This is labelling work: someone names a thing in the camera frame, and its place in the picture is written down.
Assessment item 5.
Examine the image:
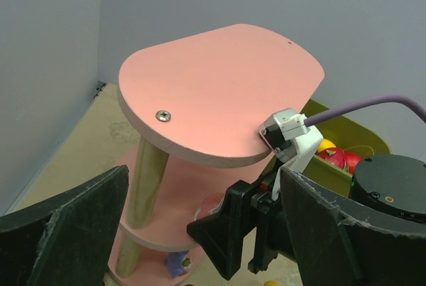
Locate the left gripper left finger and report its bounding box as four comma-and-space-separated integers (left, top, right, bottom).
1, 166, 129, 285

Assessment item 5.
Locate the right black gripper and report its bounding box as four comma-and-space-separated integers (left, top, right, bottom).
186, 170, 296, 280

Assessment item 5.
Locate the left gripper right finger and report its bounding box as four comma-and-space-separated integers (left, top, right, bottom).
280, 168, 425, 285

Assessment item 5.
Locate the pink round toy white face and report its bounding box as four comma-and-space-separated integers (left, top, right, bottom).
194, 192, 225, 221

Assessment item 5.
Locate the purple bunny toy with strawberry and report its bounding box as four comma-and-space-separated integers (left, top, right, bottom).
164, 251, 193, 278

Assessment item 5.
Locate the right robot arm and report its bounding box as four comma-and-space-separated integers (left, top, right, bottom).
187, 154, 425, 285

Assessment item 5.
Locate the pink three-tier wooden shelf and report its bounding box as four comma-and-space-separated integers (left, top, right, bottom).
108, 24, 324, 285

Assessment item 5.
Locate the shelf top screw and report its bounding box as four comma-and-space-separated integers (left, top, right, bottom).
156, 110, 172, 122

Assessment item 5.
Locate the yellow duck toy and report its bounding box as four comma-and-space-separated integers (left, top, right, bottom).
263, 280, 280, 286

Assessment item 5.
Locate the red toy apple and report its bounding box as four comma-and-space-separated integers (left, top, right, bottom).
344, 151, 362, 174

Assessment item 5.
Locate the pink toy dragon fruit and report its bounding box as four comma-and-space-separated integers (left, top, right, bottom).
318, 148, 347, 171

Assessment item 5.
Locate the yellow toy lemon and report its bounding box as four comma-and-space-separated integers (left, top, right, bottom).
317, 138, 336, 154

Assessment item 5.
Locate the olive green plastic bin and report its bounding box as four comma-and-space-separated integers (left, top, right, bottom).
266, 98, 392, 197

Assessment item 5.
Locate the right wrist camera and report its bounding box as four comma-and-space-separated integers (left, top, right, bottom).
256, 107, 324, 200

